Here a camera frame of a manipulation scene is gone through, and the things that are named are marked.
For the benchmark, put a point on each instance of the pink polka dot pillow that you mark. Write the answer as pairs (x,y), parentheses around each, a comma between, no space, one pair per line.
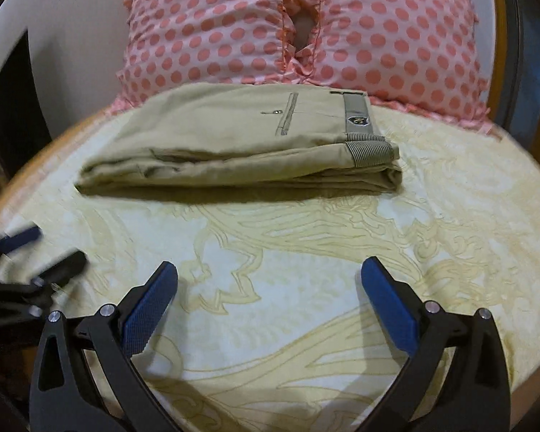
(396,40)
(207,31)

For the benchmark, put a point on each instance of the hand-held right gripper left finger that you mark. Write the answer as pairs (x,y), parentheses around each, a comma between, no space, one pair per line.
(148,306)

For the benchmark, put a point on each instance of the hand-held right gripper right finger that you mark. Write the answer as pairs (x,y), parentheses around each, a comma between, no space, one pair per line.
(389,306)

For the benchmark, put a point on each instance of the cream patterned bed sheet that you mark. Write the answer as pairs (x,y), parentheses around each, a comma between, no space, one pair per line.
(297,279)

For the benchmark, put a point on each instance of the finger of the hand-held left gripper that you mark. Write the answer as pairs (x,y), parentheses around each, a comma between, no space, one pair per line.
(24,237)
(65,267)

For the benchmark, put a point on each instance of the khaki pants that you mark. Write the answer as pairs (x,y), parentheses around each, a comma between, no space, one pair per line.
(238,144)

